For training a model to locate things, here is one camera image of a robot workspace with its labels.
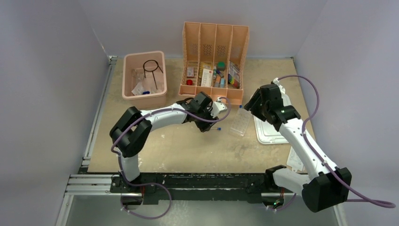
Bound clear test tube rack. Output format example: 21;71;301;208
230;107;252;137

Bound white plastic lid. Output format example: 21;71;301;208
253;93;295;145

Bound black tripod ring stand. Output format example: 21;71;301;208
143;59;163;89

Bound small glass beaker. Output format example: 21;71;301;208
131;69;145;83

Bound white plastic packet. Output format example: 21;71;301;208
131;82;147;96

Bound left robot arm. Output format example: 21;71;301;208
109;92;229;193

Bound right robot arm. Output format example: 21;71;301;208
244;84;352;212

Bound white paper box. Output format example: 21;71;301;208
201;69;213;87

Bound blue eraser block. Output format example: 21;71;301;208
219;78;226;88

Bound marker pen pack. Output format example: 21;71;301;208
227;61;240;89

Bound pink file organizer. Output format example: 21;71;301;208
178;22;249;105

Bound pink plastic bin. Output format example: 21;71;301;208
122;51;168;109

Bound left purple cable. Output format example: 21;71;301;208
111;97;232;219

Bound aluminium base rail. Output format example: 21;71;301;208
56;172;348;226

